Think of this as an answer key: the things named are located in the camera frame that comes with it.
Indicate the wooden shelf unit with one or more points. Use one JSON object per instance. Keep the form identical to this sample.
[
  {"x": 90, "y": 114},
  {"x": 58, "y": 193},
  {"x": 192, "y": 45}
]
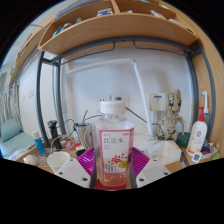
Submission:
[{"x": 116, "y": 28}]

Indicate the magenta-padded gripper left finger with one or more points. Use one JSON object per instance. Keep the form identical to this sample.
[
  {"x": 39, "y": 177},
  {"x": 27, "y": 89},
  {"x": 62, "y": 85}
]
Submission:
[{"x": 71, "y": 170}]

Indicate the white red-pump lotion bottle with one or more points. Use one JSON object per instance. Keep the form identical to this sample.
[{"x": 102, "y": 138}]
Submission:
[{"x": 197, "y": 136}]

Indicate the small white thermometer display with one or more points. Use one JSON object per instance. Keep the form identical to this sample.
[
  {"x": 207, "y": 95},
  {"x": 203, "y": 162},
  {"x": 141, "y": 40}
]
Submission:
[{"x": 196, "y": 157}]

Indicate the white wall switch box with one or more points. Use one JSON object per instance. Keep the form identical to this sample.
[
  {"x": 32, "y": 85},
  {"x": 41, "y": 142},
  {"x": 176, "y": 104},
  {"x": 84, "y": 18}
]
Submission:
[{"x": 157, "y": 101}]

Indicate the grey metal desk frame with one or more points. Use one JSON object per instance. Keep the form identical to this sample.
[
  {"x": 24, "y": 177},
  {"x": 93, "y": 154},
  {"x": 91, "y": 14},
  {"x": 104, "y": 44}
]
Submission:
[{"x": 59, "y": 100}]

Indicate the white round headphones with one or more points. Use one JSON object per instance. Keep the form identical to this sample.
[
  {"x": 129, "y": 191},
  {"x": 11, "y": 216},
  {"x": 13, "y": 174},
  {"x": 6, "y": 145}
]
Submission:
[{"x": 30, "y": 159}]

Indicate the small blue box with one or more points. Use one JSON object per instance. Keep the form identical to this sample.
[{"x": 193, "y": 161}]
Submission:
[{"x": 206, "y": 147}]

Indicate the white paper cup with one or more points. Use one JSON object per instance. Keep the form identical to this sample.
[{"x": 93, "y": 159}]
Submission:
[{"x": 57, "y": 162}]

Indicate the wooden wardrobe side panel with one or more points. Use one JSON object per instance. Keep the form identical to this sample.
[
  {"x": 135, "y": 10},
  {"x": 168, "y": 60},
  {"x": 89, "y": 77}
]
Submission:
[{"x": 213, "y": 66}]

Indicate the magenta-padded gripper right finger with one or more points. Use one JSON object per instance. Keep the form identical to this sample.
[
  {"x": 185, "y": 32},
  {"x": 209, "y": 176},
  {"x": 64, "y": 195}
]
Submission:
[{"x": 150, "y": 170}]

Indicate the clear pink-label drink bottle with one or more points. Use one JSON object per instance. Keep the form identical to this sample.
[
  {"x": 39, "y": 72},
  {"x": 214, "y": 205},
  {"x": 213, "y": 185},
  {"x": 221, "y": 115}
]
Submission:
[{"x": 113, "y": 150}]

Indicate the red white packet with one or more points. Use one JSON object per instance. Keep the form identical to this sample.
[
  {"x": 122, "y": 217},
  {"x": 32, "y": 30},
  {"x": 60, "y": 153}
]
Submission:
[{"x": 70, "y": 144}]

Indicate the steel tumbler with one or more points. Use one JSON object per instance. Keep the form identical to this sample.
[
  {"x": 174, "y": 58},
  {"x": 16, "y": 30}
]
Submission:
[{"x": 81, "y": 134}]

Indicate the flat round red coaster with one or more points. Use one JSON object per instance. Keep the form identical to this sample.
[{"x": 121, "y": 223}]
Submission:
[{"x": 113, "y": 188}]

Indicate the black electric shaver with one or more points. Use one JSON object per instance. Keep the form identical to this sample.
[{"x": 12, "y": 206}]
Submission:
[{"x": 54, "y": 133}]

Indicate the green wipes pack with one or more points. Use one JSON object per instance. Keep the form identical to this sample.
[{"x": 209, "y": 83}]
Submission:
[{"x": 216, "y": 155}]

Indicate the teal bed bedding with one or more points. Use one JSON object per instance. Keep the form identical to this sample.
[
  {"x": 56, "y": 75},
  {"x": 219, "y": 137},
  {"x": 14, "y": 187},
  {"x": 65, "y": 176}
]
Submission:
[{"x": 11, "y": 139}]

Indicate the blue white-capped tube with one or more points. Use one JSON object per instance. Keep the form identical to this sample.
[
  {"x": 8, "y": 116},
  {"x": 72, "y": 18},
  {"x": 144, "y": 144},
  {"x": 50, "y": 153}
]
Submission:
[{"x": 39, "y": 144}]

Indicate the white wall outlet with plug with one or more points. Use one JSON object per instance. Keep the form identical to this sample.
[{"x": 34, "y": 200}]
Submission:
[{"x": 120, "y": 97}]

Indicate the small black charger block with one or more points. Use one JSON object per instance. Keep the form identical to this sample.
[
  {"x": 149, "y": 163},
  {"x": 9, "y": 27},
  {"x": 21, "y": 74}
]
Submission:
[{"x": 80, "y": 152}]

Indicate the tree creature figurine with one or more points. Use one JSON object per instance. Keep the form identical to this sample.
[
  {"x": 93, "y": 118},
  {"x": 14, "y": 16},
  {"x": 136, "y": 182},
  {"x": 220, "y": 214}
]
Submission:
[{"x": 172, "y": 116}]

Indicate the white wall conduit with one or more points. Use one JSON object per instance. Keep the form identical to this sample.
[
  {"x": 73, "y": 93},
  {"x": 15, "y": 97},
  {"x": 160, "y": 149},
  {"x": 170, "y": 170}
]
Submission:
[{"x": 138, "y": 80}]

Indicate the dark green round jar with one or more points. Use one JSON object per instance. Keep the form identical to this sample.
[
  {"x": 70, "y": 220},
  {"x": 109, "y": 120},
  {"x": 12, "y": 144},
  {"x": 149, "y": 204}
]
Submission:
[{"x": 183, "y": 139}]

